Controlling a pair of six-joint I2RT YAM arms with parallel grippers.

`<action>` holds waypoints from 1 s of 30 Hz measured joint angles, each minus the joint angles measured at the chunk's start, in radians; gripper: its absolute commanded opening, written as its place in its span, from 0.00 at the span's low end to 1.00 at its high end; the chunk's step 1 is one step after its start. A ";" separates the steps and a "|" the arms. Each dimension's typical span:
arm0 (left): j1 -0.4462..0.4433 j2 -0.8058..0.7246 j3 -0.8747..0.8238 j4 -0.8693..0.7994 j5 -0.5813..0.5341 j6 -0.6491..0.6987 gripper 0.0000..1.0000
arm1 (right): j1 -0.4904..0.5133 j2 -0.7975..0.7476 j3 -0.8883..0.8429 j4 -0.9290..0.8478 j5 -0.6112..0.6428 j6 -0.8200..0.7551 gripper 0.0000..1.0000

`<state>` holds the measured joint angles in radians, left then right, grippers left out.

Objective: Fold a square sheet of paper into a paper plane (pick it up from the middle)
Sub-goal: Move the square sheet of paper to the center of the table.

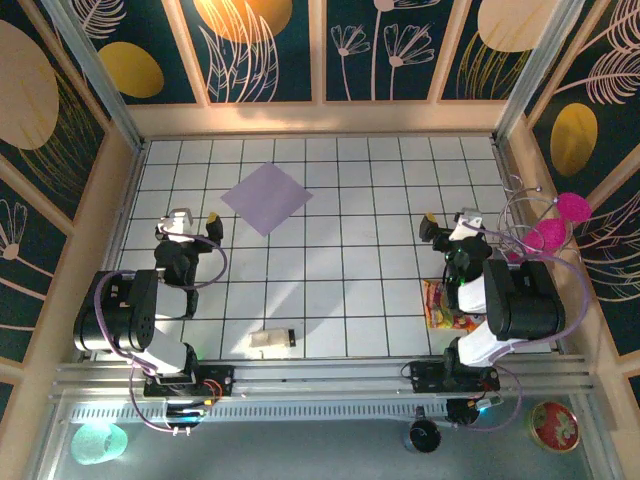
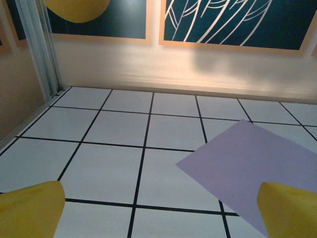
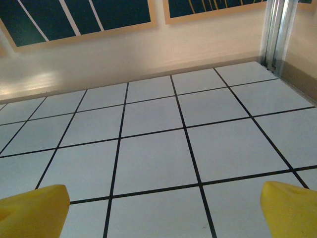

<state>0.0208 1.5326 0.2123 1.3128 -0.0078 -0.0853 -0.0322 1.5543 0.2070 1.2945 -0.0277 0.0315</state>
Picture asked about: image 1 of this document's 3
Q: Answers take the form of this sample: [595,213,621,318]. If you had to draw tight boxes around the colourful candy bag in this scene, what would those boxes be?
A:
[422,278,484,334]

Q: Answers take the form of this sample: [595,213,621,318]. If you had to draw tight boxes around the small white packet black clip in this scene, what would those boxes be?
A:
[248,327,297,351]

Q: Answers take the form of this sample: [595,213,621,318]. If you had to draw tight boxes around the left black controller box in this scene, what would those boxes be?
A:
[164,399,211,431]

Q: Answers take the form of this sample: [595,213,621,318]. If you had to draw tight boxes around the black controller box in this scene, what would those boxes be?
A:
[164,399,211,431]
[446,394,505,427]

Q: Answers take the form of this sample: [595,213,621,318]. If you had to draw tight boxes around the right black controller box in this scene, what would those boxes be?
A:
[446,394,505,427]

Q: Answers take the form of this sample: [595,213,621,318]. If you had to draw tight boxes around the black mug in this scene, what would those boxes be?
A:
[403,407,444,455]

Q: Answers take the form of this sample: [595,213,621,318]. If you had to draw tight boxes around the translucent green cup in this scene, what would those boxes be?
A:
[69,422,130,467]

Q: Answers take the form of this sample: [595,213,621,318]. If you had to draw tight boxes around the round red tin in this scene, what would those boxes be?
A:
[528,401,582,454]

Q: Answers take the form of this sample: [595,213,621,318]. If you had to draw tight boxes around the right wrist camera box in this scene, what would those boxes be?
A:
[453,208,485,236]

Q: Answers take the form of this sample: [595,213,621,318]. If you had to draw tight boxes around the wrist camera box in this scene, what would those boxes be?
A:
[155,208,194,240]
[453,208,485,236]

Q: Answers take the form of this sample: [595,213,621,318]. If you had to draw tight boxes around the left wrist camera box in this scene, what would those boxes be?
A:
[155,208,194,240]

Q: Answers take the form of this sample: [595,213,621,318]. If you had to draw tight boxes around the wire stand with pink balls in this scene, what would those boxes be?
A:
[496,174,595,271]

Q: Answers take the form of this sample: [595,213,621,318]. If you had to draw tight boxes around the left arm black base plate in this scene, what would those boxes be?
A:
[143,363,236,399]

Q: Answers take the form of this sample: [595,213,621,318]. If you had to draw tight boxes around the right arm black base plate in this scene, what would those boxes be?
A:
[408,360,501,394]

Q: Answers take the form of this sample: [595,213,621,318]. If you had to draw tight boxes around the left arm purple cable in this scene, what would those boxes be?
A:
[93,227,230,435]

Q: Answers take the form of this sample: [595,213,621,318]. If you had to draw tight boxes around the aluminium mounting rail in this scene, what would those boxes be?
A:
[48,353,599,401]

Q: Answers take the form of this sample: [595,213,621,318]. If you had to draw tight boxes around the aluminium frame post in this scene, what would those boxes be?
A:
[42,0,147,154]
[491,0,587,145]

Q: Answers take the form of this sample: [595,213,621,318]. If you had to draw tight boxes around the white slotted cable duct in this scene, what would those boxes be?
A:
[67,399,451,425]

